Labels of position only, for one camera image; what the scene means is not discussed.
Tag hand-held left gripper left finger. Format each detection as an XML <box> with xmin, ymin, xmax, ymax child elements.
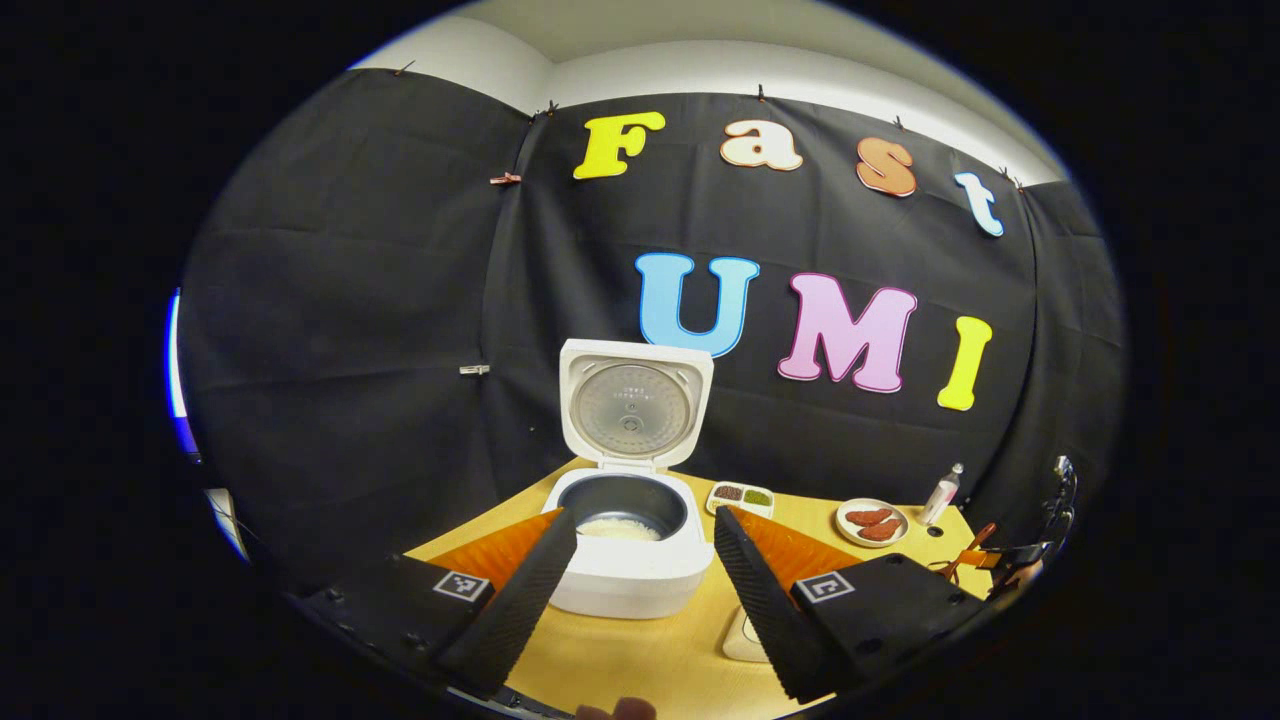
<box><xmin>300</xmin><ymin>508</ymin><xmax>580</xmax><ymax>699</ymax></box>

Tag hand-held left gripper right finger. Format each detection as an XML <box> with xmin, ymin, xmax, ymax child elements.
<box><xmin>713</xmin><ymin>505</ymin><xmax>987</xmax><ymax>704</ymax></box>

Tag wooden spoon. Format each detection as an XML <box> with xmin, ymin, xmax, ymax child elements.
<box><xmin>937</xmin><ymin>521</ymin><xmax>999</xmax><ymax>585</ymax></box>

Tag white rice cooker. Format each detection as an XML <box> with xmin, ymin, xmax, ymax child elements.
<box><xmin>540</xmin><ymin>338</ymin><xmax>716</xmax><ymax>621</ymax></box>

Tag white rice pile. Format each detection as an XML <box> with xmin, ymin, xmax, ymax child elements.
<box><xmin>578</xmin><ymin>515</ymin><xmax>663</xmax><ymax>543</ymax></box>

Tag clear plastic tray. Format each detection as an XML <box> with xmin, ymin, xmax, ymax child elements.
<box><xmin>721</xmin><ymin>605</ymin><xmax>773</xmax><ymax>664</ymax></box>

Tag small clear bottle pink label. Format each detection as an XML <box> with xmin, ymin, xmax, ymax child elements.
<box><xmin>919</xmin><ymin>462</ymin><xmax>966</xmax><ymax>528</ymax></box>

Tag white round plate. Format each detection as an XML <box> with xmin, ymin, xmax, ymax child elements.
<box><xmin>835</xmin><ymin>498</ymin><xmax>911</xmax><ymax>549</ymax></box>

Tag white divided grain dish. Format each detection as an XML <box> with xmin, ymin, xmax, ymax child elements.
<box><xmin>706</xmin><ymin>481</ymin><xmax>776</xmax><ymax>520</ymax></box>

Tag black backdrop cloth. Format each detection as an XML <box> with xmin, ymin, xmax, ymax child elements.
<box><xmin>178</xmin><ymin>68</ymin><xmax>1129</xmax><ymax>601</ymax></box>

